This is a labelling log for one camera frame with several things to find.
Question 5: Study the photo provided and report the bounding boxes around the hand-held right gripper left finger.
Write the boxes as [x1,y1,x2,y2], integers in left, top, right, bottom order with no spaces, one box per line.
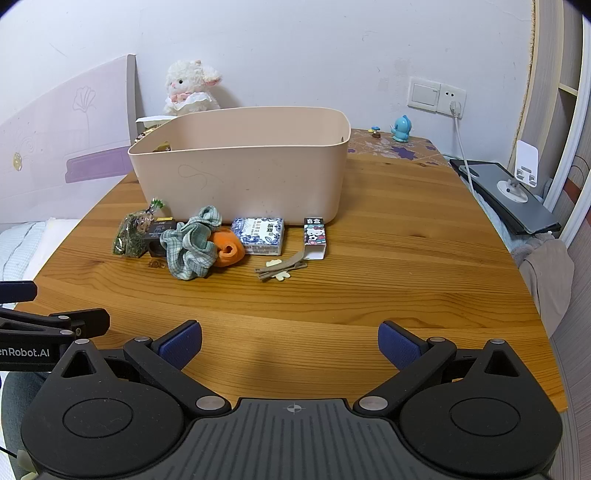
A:
[54,320,233,419]

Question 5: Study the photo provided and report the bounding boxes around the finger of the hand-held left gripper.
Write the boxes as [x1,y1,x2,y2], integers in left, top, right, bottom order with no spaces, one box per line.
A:
[0,307,112,343]
[0,281,38,305]

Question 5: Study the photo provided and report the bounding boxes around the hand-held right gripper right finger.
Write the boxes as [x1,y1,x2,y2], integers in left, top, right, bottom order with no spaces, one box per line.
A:
[353,320,539,419]

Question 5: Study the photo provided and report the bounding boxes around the green checked cloth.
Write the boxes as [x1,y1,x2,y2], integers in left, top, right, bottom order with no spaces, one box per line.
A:
[159,205,223,281]

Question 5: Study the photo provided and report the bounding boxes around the green dried herb packet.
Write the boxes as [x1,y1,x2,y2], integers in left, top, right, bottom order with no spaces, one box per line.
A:
[112,198,168,260]

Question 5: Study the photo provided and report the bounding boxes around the orange cloth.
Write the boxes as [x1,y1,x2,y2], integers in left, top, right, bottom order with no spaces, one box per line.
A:
[210,229,247,269]

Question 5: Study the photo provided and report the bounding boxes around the small dark box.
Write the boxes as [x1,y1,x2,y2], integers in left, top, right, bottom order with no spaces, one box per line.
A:
[146,217,179,257]

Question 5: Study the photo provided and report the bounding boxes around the brown hair clip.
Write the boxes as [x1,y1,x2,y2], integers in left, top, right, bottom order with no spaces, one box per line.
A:
[255,251,310,282]

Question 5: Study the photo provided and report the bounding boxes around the blue white tissue packet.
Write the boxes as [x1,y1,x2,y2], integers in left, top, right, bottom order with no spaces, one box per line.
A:
[230,216,286,256]

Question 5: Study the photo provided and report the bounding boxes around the small cartoon print box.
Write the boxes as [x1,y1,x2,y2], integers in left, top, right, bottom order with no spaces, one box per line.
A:
[302,217,330,260]

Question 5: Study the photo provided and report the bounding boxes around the beige plastic storage bin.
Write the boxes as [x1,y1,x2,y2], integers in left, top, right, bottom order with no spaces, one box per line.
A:
[128,106,352,228]

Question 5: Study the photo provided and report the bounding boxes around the pale blue bedding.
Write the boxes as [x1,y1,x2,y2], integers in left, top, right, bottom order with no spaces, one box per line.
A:
[0,220,52,283]

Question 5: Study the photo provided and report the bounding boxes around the person's leg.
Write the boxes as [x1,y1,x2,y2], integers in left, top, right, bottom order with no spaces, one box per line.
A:
[0,369,52,464]

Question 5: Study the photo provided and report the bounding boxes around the grey beige clothing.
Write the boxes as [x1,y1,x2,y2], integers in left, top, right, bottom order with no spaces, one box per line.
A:
[510,233,576,336]

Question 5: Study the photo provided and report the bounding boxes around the grey laptop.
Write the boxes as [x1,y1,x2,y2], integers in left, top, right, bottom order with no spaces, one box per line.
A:
[448,158,563,236]

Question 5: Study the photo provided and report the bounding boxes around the gold foil packet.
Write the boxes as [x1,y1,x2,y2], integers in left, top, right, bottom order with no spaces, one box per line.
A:
[135,130,172,153]

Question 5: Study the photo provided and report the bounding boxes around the floral patterned mat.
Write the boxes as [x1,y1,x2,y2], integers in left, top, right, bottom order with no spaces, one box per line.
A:
[346,128,451,168]

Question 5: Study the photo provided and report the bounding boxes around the white paper sheet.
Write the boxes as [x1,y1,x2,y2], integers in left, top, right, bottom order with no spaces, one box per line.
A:
[135,114,179,128]

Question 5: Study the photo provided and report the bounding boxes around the blue toy figure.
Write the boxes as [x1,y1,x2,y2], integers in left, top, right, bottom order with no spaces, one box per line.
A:
[391,115,414,143]

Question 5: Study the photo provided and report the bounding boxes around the white phone stand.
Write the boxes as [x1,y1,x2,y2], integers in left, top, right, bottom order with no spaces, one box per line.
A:
[497,140,541,204]

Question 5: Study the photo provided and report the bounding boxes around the white plush lamb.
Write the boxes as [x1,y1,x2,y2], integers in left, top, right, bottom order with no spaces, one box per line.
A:
[163,58,223,116]

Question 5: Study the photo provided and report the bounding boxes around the white shelf unit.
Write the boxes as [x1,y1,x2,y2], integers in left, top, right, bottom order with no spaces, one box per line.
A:
[507,0,591,234]

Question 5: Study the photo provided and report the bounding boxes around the white cable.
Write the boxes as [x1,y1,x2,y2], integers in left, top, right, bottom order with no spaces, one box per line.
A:
[454,115,477,186]

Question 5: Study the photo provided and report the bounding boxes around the white wall switch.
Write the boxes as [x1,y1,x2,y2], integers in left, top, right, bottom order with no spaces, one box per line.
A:
[408,77,442,111]

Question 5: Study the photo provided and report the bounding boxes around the white wall socket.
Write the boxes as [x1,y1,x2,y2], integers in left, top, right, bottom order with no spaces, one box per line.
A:
[438,82,467,116]

